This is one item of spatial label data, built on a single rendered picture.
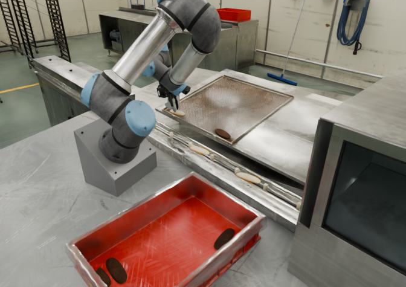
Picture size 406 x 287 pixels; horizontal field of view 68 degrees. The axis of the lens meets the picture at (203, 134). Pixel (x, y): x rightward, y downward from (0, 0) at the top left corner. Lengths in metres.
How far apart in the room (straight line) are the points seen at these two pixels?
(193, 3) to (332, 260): 0.84
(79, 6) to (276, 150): 7.87
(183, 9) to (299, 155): 0.71
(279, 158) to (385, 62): 3.63
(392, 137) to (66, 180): 1.13
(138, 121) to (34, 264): 0.52
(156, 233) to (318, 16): 4.42
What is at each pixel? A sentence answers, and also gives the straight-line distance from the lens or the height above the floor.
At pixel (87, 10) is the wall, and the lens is 8.86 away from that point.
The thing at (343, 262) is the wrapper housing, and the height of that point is 0.97.
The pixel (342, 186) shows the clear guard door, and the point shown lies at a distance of 0.71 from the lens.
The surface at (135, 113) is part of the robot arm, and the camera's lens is 1.02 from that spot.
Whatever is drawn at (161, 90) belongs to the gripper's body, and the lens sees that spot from 1.54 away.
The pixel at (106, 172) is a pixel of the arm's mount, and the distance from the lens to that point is 1.16.
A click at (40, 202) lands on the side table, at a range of 1.28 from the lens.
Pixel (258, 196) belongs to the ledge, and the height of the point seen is 0.86.
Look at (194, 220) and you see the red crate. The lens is 1.06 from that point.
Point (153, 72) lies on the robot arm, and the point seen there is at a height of 1.17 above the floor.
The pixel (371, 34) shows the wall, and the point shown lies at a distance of 4.77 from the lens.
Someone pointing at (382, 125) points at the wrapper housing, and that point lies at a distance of 0.68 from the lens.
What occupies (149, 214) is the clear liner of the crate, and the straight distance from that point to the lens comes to 1.03.
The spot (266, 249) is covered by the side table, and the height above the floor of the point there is 0.82.
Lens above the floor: 1.57
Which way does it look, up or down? 29 degrees down
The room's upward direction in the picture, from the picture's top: straight up
